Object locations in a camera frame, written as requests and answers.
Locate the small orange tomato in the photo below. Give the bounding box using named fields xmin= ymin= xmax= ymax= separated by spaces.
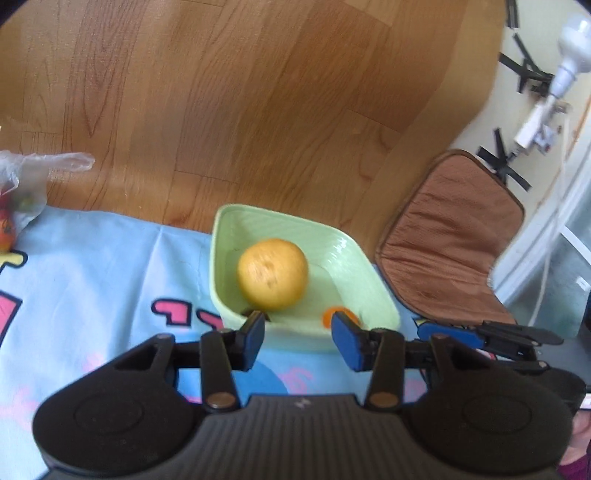
xmin=322 ymin=306 xmax=361 ymax=329

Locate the light green fruit bowl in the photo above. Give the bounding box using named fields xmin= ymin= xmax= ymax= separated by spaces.
xmin=209 ymin=204 xmax=401 ymax=352

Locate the brown seat cushion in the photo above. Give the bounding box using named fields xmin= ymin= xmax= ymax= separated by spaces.
xmin=375 ymin=150 xmax=525 ymax=325

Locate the large yellow pear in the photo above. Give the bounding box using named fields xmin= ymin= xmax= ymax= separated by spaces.
xmin=236 ymin=238 xmax=310 ymax=311

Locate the blue cartoon pig tablecloth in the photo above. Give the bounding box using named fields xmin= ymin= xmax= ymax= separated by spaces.
xmin=0 ymin=204 xmax=509 ymax=480

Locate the wooden panel backboard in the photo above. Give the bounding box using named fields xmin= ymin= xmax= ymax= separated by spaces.
xmin=1 ymin=1 xmax=505 ymax=253

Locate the clear plastic fruit bag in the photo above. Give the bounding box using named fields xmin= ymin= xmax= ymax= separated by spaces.
xmin=1 ymin=150 xmax=95 ymax=253

